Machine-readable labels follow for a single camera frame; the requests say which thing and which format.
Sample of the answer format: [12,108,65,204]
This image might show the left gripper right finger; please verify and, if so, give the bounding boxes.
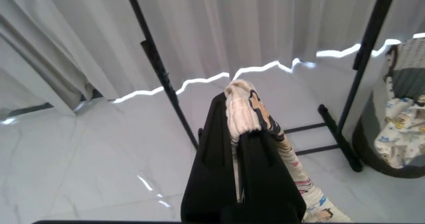
[238,130,307,222]

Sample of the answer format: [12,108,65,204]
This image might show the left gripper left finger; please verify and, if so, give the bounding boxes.
[181,92,239,222]

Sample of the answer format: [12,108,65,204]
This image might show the cream printed garment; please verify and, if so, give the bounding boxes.
[224,79,353,223]
[373,76,425,169]

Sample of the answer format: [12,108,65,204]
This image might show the black clothes rack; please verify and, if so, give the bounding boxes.
[122,0,399,173]

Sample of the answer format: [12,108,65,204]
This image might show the white laundry basket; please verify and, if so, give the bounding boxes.
[351,37,425,179]

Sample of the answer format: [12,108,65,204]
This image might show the white curtain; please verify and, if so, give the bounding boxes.
[0,0,425,117]

